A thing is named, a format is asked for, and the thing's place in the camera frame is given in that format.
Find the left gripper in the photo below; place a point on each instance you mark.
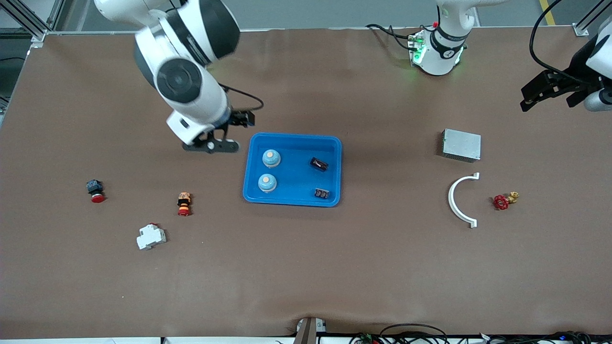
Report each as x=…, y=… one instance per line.
x=575, y=71

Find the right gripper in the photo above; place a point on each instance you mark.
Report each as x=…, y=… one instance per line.
x=236, y=118

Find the blue bell wooden base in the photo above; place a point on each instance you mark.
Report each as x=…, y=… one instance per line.
x=270, y=160

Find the blue dome knob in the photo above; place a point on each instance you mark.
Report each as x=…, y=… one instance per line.
x=267, y=184

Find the small dark terminal block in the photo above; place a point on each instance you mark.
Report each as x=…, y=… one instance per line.
x=322, y=193

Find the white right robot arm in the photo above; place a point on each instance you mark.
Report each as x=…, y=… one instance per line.
x=201, y=95

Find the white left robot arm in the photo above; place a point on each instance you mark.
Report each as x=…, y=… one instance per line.
x=442, y=52

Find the blue plastic tray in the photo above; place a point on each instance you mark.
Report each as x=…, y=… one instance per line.
x=294, y=179

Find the white circuit breaker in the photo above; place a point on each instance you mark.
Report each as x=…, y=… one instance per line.
x=151, y=237

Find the grey metal box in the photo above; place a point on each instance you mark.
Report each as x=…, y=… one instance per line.
x=461, y=145

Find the red emergency stop button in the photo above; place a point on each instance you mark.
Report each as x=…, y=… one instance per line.
x=95, y=190

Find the table cover sheet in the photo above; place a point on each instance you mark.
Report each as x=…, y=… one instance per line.
x=306, y=267

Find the orange red push button switch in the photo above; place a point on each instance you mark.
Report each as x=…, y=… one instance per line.
x=184, y=203

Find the aluminium frame post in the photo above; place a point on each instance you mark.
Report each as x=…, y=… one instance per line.
x=581, y=31
x=38, y=36

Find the white curved plastic bracket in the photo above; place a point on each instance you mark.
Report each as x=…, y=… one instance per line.
x=452, y=198

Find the aluminium profile mount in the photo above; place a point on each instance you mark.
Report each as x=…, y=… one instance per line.
x=308, y=332

